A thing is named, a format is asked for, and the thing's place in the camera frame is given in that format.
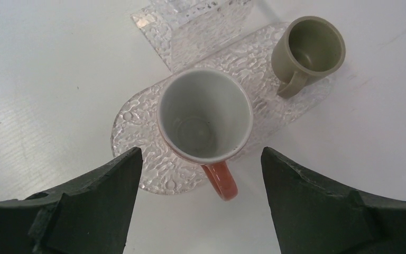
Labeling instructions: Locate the pink printed white mug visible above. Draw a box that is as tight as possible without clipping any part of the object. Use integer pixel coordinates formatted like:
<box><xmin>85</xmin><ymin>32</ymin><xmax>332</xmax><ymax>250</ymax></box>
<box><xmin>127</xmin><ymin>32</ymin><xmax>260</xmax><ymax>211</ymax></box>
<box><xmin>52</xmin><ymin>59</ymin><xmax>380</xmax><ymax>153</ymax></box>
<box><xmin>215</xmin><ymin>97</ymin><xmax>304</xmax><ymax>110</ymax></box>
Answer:
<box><xmin>156</xmin><ymin>68</ymin><xmax>254</xmax><ymax>201</ymax></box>

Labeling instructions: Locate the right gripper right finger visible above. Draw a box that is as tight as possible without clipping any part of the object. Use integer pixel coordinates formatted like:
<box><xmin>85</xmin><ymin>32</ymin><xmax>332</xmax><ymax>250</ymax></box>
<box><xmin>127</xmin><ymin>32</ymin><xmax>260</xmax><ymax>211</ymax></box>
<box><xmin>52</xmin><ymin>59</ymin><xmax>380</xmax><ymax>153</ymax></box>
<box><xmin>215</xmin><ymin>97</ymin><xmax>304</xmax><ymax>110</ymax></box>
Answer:
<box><xmin>261</xmin><ymin>147</ymin><xmax>406</xmax><ymax>253</ymax></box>

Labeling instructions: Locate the clear oval acrylic plate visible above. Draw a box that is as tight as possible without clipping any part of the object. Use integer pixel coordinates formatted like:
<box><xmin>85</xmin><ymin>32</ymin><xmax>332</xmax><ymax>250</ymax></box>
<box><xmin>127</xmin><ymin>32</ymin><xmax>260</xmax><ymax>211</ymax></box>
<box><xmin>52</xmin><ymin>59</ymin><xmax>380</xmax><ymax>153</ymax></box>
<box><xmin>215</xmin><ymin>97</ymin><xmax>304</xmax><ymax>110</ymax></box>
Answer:
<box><xmin>111</xmin><ymin>23</ymin><xmax>336</xmax><ymax>195</ymax></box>

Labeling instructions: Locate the clear rectangular acrylic plate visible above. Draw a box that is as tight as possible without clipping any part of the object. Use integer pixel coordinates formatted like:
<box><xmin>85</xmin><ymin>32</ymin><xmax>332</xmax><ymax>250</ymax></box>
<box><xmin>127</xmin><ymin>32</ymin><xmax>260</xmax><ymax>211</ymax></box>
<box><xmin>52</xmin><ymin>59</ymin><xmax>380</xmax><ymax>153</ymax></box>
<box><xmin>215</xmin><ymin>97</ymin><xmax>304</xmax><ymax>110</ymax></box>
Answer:
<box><xmin>130</xmin><ymin>0</ymin><xmax>255</xmax><ymax>72</ymax></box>

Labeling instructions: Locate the grey cup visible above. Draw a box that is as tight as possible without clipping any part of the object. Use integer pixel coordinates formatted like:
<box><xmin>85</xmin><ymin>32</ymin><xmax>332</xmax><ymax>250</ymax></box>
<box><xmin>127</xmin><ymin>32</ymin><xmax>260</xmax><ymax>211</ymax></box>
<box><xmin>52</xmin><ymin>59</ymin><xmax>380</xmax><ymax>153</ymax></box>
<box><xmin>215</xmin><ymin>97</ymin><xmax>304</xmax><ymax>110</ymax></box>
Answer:
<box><xmin>271</xmin><ymin>16</ymin><xmax>346</xmax><ymax>99</ymax></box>

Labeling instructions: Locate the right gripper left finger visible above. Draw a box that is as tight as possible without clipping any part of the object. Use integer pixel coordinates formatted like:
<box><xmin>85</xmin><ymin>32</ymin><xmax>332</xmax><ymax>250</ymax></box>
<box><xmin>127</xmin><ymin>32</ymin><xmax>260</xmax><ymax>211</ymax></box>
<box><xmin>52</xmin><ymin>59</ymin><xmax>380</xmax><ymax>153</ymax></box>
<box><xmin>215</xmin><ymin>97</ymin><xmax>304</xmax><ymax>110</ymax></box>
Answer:
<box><xmin>0</xmin><ymin>147</ymin><xmax>143</xmax><ymax>253</ymax></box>

